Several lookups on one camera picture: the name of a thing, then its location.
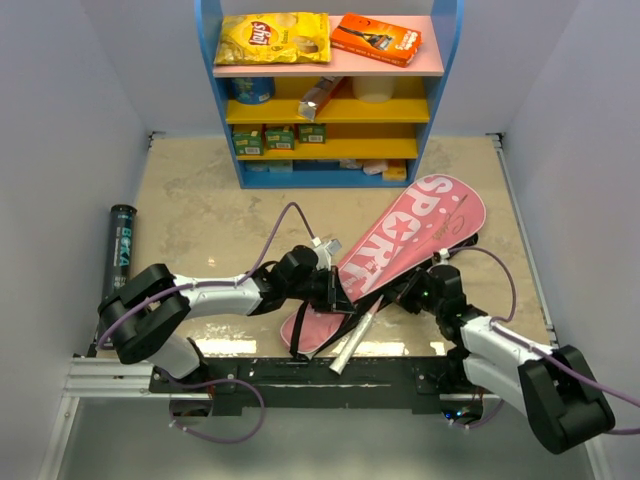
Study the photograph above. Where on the green box middle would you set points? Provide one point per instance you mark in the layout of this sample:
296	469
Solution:
280	137

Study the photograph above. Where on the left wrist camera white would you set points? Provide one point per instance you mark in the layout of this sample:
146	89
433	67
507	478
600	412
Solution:
325	250

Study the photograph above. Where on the yellow soap packet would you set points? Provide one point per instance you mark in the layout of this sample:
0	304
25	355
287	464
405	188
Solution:
395	173

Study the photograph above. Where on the silver orange carton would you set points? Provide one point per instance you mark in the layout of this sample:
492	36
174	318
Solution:
315	99

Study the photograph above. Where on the blue shelf unit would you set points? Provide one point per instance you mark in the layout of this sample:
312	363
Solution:
396	130

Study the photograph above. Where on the white cup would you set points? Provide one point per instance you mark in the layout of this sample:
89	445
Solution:
373	89

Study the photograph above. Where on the pink soap packet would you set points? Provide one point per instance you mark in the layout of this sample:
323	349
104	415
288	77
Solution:
375	166

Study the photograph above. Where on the yellow Lays chips bag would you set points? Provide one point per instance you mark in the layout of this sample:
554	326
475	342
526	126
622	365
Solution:
274	38

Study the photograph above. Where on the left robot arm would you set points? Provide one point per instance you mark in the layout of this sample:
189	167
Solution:
140	319

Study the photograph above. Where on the green box right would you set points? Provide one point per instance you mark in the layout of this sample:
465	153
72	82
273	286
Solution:
312	133

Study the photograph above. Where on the green box left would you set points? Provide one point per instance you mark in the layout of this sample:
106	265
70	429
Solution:
248	142

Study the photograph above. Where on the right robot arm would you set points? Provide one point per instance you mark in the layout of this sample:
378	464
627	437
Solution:
554	388

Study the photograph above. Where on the black shuttlecock tube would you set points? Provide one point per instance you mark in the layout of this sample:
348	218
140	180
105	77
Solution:
120	241

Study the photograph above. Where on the blue round can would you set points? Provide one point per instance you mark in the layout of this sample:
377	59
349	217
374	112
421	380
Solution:
252	90

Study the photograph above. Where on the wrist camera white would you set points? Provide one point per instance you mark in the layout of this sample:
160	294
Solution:
325	250
441	257

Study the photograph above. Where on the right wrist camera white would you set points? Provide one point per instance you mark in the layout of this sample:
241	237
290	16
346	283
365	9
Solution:
441	257

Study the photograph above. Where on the orange razor box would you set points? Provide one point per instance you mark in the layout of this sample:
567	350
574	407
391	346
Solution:
378	40

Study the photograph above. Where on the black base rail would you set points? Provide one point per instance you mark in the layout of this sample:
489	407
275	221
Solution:
422	385

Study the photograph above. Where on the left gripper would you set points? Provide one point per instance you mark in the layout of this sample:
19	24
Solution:
335	298

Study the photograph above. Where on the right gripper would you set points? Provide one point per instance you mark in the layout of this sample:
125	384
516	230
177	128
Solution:
403	293

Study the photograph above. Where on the green box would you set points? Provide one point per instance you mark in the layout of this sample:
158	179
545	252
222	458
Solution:
248	142
280	137
312	133

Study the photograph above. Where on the pink racket bag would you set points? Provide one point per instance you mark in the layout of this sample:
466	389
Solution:
435	212

